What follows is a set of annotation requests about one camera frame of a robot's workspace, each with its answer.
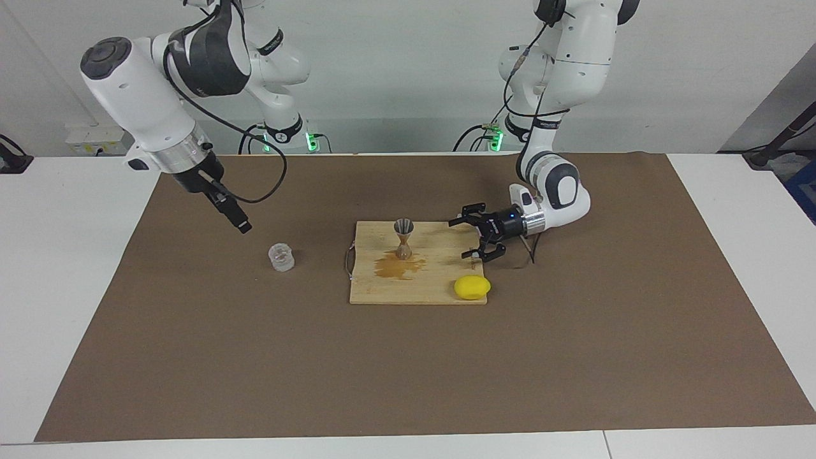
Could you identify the wooden cutting board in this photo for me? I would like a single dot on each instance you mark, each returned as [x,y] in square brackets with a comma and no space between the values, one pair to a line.
[440,274]

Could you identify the brown table mat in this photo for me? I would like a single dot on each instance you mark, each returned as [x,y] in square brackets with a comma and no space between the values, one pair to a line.
[408,370]

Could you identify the black stand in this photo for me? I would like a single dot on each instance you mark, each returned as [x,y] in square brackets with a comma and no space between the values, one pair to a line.
[774,146]

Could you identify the blue crate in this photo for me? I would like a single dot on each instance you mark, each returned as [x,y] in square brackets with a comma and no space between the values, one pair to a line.
[804,188]

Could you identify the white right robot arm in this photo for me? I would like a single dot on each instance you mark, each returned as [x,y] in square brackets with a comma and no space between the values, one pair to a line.
[140,95]

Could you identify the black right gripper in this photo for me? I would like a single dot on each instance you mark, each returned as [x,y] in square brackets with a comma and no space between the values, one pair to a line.
[199,178]

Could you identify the metal jigger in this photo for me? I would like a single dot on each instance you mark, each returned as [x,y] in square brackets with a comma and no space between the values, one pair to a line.
[403,252]

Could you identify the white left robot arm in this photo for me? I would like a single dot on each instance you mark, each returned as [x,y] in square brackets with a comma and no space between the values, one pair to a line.
[574,64]

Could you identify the clear glass cup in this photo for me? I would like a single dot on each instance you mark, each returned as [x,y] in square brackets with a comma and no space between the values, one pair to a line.
[281,259]

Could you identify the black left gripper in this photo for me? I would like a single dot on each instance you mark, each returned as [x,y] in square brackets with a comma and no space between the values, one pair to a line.
[508,224]

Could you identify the black clamp mount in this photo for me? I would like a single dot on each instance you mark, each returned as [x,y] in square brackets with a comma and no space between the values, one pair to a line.
[13,159]

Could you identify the yellow lemon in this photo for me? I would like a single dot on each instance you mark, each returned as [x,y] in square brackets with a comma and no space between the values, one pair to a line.
[472,287]

